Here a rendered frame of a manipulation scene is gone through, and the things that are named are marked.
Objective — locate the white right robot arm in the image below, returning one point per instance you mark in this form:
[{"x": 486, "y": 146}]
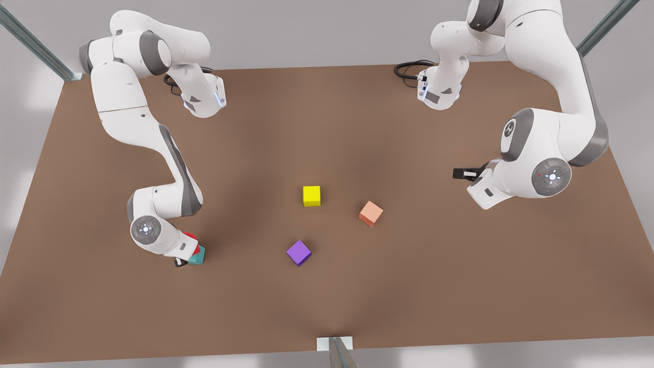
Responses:
[{"x": 122, "y": 97}]

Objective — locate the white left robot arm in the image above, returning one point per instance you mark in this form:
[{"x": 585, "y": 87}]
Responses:
[{"x": 546, "y": 61}]

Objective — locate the teal wooden cube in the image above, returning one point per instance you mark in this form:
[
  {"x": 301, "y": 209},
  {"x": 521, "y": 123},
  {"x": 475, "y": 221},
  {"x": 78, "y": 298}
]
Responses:
[{"x": 198, "y": 257}]

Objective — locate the red wooden cube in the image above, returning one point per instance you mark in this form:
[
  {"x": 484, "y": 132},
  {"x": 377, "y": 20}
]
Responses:
[{"x": 192, "y": 238}]

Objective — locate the salmon orange wooden cube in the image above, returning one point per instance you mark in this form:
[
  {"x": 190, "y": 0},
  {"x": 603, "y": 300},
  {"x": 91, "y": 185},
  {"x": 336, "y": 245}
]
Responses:
[{"x": 371, "y": 212}]

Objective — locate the purple wooden cube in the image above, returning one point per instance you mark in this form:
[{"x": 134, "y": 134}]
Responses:
[{"x": 299, "y": 252}]

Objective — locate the yellow wooden cube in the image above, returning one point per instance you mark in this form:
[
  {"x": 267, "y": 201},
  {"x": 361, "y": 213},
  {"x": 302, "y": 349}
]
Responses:
[{"x": 311, "y": 196}]

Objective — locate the silver frame post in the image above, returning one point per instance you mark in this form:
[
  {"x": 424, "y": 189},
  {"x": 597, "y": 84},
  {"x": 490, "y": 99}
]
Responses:
[
  {"x": 337, "y": 350},
  {"x": 36, "y": 46},
  {"x": 605, "y": 25}
]

